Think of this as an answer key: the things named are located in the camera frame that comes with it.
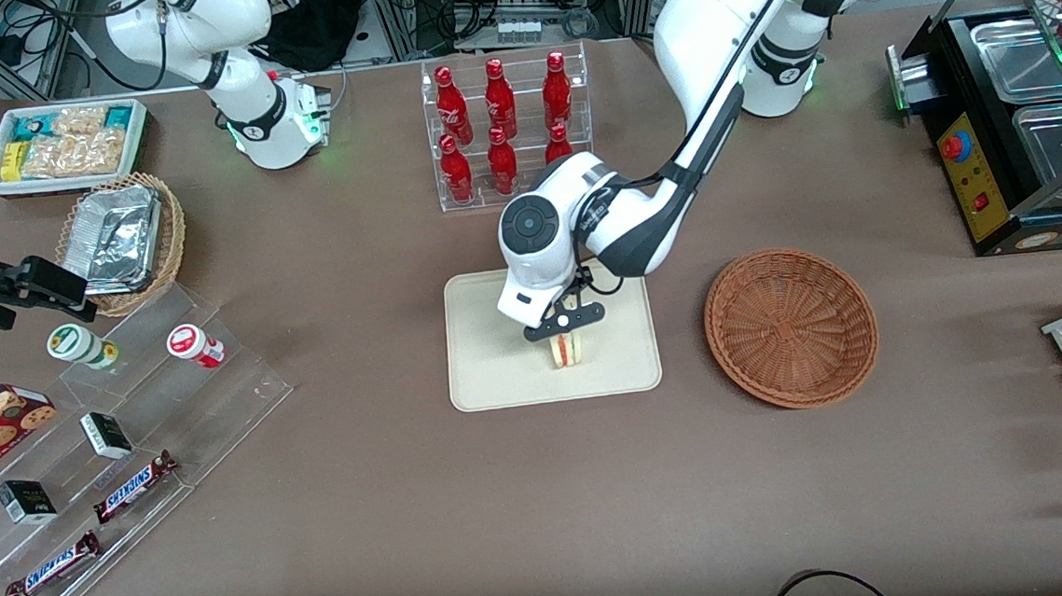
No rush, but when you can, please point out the clear acrylic tiered stand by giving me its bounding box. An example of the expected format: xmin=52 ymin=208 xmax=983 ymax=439
xmin=0 ymin=273 xmax=310 ymax=596

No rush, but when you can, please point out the black floor cable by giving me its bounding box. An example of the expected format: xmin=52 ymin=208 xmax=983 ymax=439
xmin=761 ymin=564 xmax=899 ymax=596

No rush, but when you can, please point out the yellow snack packet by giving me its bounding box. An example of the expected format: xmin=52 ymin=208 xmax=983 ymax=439
xmin=0 ymin=140 xmax=29 ymax=184

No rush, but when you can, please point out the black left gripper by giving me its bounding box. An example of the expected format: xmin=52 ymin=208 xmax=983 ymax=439
xmin=541 ymin=270 xmax=608 ymax=353

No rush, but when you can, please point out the aluminium foil tray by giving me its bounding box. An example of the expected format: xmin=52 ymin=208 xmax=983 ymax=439
xmin=56 ymin=184 xmax=169 ymax=298

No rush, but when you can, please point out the white power strip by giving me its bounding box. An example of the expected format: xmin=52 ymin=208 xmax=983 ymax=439
xmin=496 ymin=17 xmax=544 ymax=45

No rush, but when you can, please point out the beige plastic tray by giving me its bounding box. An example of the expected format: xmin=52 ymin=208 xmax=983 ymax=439
xmin=440 ymin=252 xmax=666 ymax=415

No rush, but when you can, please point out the clear acrylic bottle rack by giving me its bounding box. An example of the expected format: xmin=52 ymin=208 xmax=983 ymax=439
xmin=419 ymin=40 xmax=599 ymax=215

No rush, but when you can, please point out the triangle sandwich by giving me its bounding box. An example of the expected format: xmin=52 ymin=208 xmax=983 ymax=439
xmin=547 ymin=332 xmax=586 ymax=370

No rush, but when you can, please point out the round brown wicker basket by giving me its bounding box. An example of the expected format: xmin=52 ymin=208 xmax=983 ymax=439
xmin=699 ymin=241 xmax=885 ymax=416

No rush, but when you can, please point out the snickers chocolate bar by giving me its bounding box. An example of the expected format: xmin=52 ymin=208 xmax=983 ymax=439
xmin=89 ymin=449 xmax=183 ymax=526
xmin=1 ymin=529 xmax=106 ymax=596

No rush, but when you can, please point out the red cola bottle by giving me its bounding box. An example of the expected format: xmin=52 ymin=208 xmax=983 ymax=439
xmin=481 ymin=56 xmax=519 ymax=141
xmin=540 ymin=49 xmax=575 ymax=134
xmin=434 ymin=63 xmax=475 ymax=148
xmin=485 ymin=124 xmax=521 ymax=197
xmin=437 ymin=132 xmax=476 ymax=205
xmin=543 ymin=122 xmax=575 ymax=165

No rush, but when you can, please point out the aluminium frame rack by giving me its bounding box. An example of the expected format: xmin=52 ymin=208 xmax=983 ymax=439
xmin=365 ymin=0 xmax=664 ymax=62

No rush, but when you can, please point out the clear cracker bag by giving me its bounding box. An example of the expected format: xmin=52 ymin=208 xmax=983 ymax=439
xmin=50 ymin=105 xmax=109 ymax=142
xmin=20 ymin=129 xmax=128 ymax=182

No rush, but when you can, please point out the small black box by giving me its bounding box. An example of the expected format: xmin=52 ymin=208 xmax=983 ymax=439
xmin=0 ymin=477 xmax=60 ymax=529
xmin=78 ymin=409 xmax=134 ymax=463

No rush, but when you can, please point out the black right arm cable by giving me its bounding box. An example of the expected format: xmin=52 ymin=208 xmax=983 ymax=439
xmin=66 ymin=0 xmax=173 ymax=97

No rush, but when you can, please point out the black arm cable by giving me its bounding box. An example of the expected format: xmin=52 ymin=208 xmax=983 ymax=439
xmin=66 ymin=0 xmax=173 ymax=97
xmin=555 ymin=0 xmax=841 ymax=300

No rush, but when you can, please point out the red lid white cup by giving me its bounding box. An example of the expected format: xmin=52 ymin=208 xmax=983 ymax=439
xmin=165 ymin=321 xmax=228 ymax=373

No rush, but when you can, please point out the black bag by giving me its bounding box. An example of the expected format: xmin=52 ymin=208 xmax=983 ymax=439
xmin=256 ymin=0 xmax=372 ymax=75

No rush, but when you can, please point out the light wicker basket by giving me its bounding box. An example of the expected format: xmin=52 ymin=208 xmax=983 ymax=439
xmin=48 ymin=169 xmax=193 ymax=323

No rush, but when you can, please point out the black hot food display case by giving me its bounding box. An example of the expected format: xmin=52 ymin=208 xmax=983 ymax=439
xmin=882 ymin=0 xmax=1062 ymax=264

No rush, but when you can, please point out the green lid white cup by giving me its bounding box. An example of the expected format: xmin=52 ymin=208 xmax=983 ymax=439
xmin=45 ymin=320 xmax=122 ymax=375

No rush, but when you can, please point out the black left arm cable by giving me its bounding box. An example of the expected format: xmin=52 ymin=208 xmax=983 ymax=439
xmin=555 ymin=0 xmax=841 ymax=300

